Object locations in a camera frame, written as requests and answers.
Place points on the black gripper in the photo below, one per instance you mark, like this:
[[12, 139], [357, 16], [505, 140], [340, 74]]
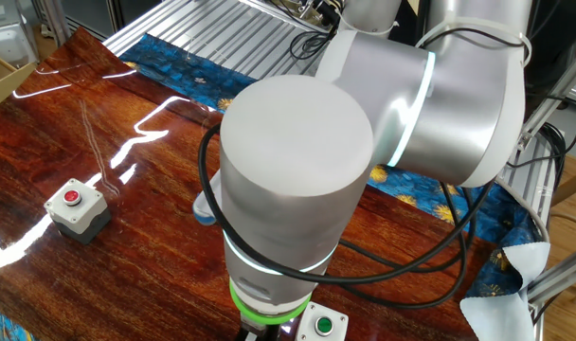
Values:
[[262, 334]]

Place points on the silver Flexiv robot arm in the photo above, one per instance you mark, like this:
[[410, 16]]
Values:
[[293, 166]]

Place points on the green push button box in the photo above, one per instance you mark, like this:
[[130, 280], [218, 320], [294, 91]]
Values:
[[322, 326]]

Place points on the glossy wood grain mat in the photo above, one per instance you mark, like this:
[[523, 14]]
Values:
[[127, 265]]

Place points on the red push button box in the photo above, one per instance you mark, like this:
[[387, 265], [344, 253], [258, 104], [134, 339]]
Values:
[[77, 210]]

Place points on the blue starry night cloth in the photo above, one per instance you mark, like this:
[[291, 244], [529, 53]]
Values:
[[184, 71]]

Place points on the brown cardboard box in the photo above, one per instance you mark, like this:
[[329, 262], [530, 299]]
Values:
[[1, 83]]

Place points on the silver metal case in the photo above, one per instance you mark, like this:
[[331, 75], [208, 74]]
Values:
[[6, 33]]

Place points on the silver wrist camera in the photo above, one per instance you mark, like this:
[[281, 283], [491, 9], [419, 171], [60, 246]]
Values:
[[206, 203]]

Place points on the aluminium frame post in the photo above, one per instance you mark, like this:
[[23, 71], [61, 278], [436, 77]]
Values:
[[551, 90], [560, 279]]

